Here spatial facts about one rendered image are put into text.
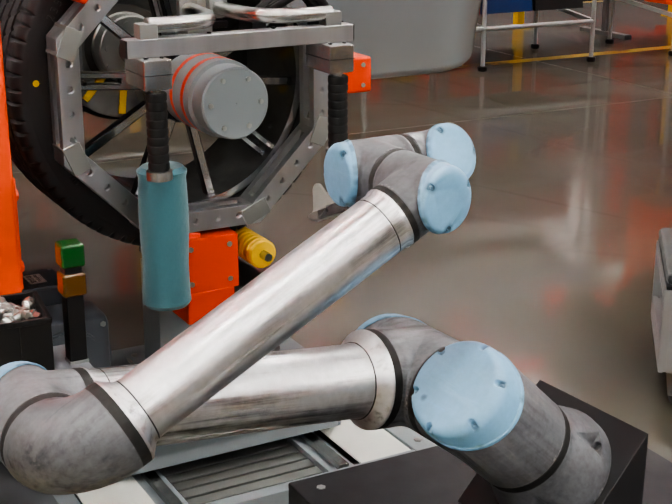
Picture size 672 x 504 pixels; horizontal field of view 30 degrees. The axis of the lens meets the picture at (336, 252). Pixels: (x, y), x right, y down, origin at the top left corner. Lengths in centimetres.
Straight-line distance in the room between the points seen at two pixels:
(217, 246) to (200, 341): 92
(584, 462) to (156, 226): 86
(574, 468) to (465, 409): 21
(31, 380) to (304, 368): 39
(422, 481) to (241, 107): 71
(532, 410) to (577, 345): 170
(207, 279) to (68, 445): 100
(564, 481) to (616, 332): 175
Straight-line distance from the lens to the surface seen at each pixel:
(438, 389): 175
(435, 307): 367
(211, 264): 242
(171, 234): 223
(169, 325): 261
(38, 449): 149
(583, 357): 337
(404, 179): 162
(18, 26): 232
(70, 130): 227
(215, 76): 219
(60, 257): 209
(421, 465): 212
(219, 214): 241
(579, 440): 185
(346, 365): 179
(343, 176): 172
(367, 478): 207
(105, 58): 282
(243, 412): 170
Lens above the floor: 128
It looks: 18 degrees down
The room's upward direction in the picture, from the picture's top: straight up
